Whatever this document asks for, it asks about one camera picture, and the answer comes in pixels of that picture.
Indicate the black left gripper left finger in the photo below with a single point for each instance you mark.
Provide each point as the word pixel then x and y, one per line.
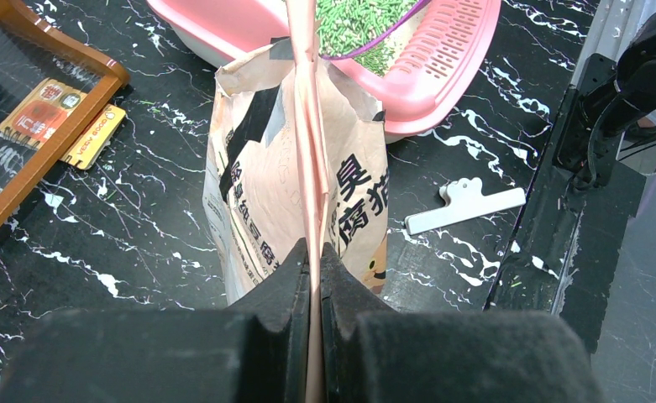
pixel 252 351

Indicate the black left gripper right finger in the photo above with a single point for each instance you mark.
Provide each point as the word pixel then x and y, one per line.
pixel 374 353

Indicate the grey bag sealing clip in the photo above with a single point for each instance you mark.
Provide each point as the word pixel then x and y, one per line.
pixel 464 200

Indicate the cat litter bag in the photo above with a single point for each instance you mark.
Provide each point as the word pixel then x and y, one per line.
pixel 296 152

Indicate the pink cat litter box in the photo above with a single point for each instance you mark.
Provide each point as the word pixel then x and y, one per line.
pixel 439 51

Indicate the purple litter scoop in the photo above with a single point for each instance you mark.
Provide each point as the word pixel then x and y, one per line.
pixel 348 28

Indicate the orange wooden shelf rack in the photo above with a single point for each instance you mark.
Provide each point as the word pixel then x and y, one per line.
pixel 31 50

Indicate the orange snack packet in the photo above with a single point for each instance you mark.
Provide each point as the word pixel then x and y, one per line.
pixel 46 107

